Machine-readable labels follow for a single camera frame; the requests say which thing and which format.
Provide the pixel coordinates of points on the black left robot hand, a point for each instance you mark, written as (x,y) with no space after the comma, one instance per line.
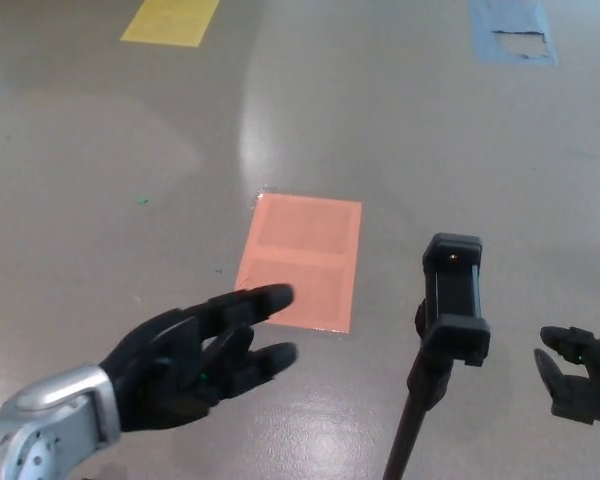
(160,370)

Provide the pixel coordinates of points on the torn blue paper sheet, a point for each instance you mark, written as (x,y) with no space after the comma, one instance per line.
(485,32)

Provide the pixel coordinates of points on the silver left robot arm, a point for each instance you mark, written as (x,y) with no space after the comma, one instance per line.
(50,420)

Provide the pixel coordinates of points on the orange paper sheet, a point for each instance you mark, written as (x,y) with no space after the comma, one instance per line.
(305,240)

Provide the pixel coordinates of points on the black phone stand tripod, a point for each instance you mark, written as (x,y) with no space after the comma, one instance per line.
(452,295)

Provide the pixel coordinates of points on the yellow paper sheet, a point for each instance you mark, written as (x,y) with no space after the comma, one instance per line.
(172,22)

